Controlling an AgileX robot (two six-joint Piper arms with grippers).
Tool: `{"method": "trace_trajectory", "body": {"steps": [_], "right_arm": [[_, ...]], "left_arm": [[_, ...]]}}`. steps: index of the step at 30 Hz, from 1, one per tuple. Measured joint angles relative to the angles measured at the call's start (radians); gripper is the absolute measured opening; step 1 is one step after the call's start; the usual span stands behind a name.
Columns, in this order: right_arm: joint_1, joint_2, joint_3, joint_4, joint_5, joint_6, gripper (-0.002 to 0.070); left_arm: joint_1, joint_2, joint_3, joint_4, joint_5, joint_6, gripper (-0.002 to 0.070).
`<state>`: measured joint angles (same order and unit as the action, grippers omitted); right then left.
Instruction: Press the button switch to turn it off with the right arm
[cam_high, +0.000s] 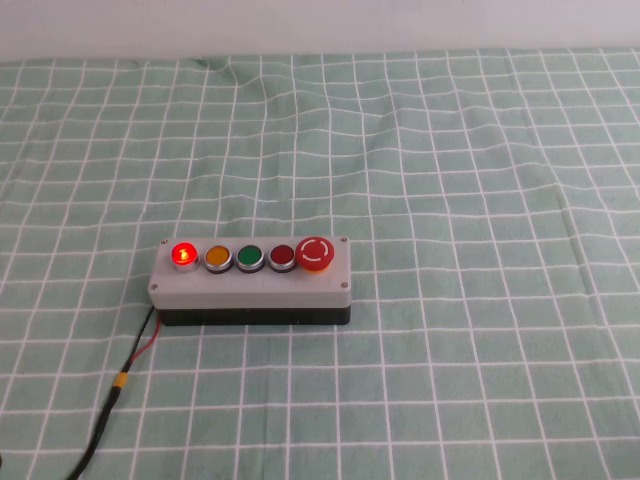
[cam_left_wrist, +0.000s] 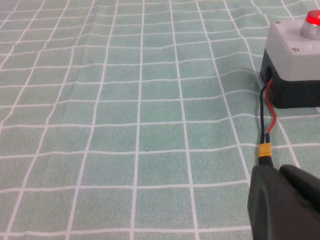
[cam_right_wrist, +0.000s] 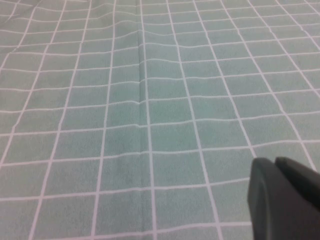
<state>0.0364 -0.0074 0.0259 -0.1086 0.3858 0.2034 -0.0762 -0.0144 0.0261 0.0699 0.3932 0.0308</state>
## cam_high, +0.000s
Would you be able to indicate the dark red push button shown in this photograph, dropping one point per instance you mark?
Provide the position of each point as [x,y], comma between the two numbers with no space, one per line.
[282,255]

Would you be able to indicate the grey black switch box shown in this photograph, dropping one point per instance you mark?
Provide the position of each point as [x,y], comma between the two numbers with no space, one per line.
[250,296]

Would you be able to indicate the green push button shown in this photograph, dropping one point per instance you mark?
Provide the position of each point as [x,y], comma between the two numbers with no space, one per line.
[250,255]

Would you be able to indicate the green white checked tablecloth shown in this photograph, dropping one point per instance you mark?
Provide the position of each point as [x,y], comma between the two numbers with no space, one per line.
[450,200]

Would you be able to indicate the red mushroom emergency stop button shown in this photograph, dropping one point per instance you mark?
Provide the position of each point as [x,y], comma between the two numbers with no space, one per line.
[314,251]

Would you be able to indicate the yellow push button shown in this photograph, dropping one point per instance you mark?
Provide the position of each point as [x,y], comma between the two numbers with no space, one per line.
[217,256]

